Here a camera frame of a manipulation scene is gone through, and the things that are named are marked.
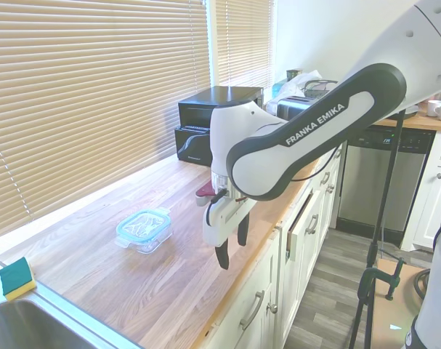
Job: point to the clear glass food container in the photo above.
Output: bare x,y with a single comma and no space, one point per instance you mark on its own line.
154,245

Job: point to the black toaster oven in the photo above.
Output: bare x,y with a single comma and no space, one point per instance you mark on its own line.
205,105

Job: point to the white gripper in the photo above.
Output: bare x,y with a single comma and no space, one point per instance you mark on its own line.
220,225

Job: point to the yellow and green sponge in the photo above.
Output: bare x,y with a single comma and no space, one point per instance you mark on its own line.
15,278

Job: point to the wide tan window blind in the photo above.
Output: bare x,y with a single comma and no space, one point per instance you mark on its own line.
96,91

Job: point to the white plastic bag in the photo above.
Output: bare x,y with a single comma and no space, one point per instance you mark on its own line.
300,81

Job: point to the black camera tripod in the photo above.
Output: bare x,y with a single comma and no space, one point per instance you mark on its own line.
383,203

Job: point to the stainless steel toaster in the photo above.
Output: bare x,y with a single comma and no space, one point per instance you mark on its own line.
289,107

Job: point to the white base cabinet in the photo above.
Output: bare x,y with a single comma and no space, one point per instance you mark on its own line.
242,291

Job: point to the clear container with teal lid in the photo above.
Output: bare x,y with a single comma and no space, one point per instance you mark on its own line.
142,225

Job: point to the dark green canister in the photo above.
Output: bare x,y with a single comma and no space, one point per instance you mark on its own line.
294,74

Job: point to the black box-shaped appliance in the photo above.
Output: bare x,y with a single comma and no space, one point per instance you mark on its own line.
191,149

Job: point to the narrow tan window blind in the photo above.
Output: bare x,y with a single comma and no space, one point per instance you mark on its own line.
242,43

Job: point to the plywood base board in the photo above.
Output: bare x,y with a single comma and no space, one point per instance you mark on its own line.
394,320

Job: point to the stainless steel sink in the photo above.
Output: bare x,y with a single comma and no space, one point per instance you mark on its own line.
31,327

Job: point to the white pull-out drawer front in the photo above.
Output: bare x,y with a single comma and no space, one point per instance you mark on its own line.
302,221

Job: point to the stainless steel dishwasher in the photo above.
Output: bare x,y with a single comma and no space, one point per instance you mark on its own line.
369,181

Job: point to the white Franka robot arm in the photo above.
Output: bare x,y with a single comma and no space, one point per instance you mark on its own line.
314,123

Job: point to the dark green clamp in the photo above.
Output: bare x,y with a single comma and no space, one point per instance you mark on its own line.
391,287

